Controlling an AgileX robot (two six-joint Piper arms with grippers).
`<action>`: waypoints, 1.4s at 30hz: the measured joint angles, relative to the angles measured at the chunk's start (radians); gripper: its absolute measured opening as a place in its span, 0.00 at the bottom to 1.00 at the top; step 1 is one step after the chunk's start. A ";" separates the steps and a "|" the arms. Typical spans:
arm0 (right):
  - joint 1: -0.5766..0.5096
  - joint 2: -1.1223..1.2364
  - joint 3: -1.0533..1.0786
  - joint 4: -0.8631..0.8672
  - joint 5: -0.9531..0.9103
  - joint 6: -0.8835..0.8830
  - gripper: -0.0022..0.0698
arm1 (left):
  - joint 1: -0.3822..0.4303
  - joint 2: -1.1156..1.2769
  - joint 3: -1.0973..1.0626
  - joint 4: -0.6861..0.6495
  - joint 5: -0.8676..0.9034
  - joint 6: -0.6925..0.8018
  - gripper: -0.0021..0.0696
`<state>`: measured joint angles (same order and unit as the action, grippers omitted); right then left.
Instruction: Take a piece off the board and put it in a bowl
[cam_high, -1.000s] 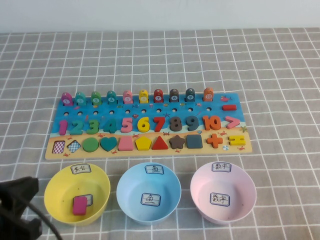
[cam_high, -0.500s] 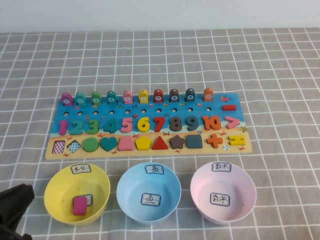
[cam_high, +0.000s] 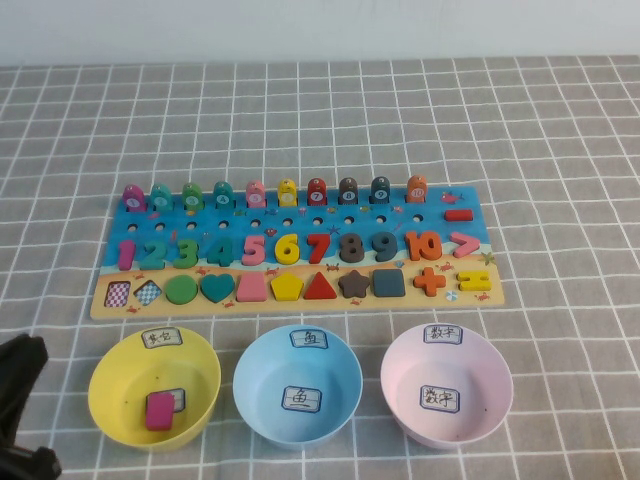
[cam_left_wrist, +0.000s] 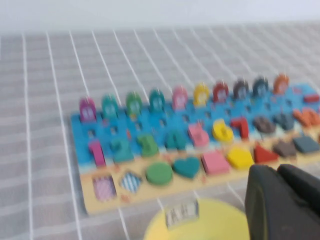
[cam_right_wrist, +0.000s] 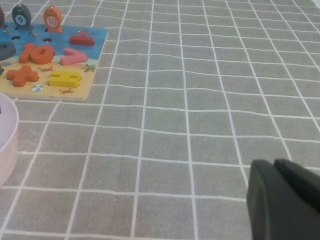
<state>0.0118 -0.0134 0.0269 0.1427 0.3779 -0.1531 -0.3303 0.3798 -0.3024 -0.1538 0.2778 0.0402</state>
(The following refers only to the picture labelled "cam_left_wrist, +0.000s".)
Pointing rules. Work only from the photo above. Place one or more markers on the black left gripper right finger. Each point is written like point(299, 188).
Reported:
point(305, 185)

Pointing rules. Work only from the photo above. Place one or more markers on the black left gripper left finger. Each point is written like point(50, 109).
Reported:
point(270, 210)

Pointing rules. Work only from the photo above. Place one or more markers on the dark blue wooden square piece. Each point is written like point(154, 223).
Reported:
point(306, 144)

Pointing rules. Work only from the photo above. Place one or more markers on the brown wooden star piece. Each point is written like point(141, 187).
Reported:
point(285, 148)

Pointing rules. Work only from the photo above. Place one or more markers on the red wooden triangle piece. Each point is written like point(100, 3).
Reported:
point(265, 155)

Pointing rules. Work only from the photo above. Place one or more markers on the yellow plastic bowl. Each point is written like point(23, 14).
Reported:
point(212, 220)

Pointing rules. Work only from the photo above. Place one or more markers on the yellow wooden pentagon piece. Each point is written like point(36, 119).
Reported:
point(240, 157)

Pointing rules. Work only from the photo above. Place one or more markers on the pink wooden trapezoid piece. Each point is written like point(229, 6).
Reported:
point(215, 162)

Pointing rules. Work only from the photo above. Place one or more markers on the teal wooden heart piece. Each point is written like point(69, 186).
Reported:
point(187, 166)

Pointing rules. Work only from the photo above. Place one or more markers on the green wooden circle piece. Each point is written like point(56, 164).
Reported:
point(159, 173)

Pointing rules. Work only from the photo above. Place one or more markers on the wooden number puzzle board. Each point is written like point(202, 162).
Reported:
point(140, 125)

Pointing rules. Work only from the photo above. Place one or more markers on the dark blue wooden numeral 9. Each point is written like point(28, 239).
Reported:
point(285, 120)

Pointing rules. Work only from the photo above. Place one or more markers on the orange wooden numeral 10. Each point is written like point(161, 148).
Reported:
point(306, 117)

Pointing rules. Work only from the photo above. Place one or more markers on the brown wooden numeral 8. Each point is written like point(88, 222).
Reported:
point(264, 124)

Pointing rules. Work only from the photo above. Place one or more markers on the red wooden minus sign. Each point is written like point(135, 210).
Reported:
point(312, 98)

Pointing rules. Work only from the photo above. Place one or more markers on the red wooden numeral 7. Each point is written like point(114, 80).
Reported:
point(242, 123)

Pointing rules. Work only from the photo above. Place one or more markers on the yellow wooden numeral 6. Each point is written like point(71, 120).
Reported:
point(222, 131)

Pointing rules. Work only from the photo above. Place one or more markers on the pink wooden numeral 5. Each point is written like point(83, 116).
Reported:
point(198, 136)

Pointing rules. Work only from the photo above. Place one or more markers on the orange fish peg number 10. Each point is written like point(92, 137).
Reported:
point(281, 84)

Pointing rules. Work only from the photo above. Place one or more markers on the dark blue fish peg number 9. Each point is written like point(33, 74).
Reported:
point(260, 87)

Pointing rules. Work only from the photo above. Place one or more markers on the teal wooden numeral 4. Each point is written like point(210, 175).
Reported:
point(178, 141)

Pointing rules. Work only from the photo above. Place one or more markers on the brown fish peg number 8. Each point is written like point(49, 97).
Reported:
point(240, 89)

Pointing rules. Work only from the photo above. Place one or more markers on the red fish peg number 7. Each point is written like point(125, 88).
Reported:
point(220, 92)

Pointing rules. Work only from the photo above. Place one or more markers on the yellow fish peg number 6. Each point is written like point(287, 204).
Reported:
point(201, 95)

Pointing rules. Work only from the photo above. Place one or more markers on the green wooden numeral 3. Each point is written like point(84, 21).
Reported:
point(148, 145)

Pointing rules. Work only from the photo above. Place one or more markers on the pink fish peg number 5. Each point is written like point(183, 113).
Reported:
point(180, 98)

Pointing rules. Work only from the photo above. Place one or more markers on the teal fish peg number 4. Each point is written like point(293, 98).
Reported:
point(157, 102)

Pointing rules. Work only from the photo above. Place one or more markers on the teal wooden numeral 2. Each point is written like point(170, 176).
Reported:
point(122, 155)

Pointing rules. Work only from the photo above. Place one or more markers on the green fish peg number 3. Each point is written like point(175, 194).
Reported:
point(133, 104)

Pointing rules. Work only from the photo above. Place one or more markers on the magenta wooden numeral 1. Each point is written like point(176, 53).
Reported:
point(98, 153)

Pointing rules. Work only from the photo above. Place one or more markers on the teal fish peg number 2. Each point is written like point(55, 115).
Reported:
point(110, 107)

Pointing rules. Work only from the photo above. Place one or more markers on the magenta fish peg number 1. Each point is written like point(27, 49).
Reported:
point(87, 110)

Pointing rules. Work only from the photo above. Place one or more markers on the grey checked tablecloth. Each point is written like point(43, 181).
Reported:
point(50, 75)

